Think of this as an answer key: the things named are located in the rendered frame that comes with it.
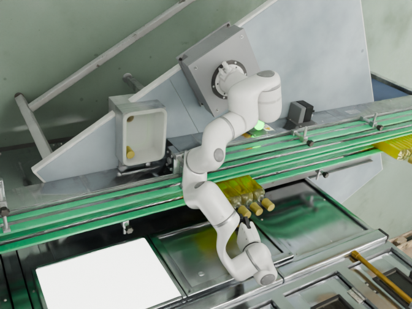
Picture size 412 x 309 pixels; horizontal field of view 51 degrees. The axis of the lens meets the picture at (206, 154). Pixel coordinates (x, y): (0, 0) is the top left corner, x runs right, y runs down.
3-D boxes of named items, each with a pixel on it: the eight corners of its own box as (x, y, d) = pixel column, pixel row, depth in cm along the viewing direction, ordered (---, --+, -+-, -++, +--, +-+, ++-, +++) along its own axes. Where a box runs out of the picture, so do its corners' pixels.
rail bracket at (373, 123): (357, 119, 219) (377, 131, 210) (361, 106, 216) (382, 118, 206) (362, 119, 221) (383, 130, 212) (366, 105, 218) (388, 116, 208)
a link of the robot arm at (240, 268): (232, 205, 135) (268, 255, 139) (199, 227, 136) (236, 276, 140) (235, 213, 127) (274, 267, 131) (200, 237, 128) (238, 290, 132)
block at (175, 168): (164, 166, 177) (171, 175, 172) (165, 146, 172) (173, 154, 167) (171, 164, 179) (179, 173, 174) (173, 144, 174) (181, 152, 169)
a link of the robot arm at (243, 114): (217, 135, 142) (211, 91, 133) (267, 106, 153) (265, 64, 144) (236, 144, 135) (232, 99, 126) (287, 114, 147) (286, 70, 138)
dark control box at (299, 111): (286, 116, 210) (298, 124, 204) (289, 101, 206) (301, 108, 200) (299, 114, 214) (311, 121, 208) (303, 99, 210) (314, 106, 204)
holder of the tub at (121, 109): (115, 167, 173) (122, 177, 167) (115, 104, 159) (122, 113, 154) (154, 159, 181) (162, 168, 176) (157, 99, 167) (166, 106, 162)
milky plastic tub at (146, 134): (115, 156, 170) (123, 167, 164) (114, 104, 159) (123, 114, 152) (156, 149, 178) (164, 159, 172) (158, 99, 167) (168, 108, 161)
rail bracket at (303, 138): (288, 133, 197) (308, 148, 188) (291, 119, 194) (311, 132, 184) (294, 132, 199) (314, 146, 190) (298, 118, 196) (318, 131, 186)
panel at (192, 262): (30, 273, 148) (55, 354, 124) (29, 267, 147) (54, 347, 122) (244, 210, 191) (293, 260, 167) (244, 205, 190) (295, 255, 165)
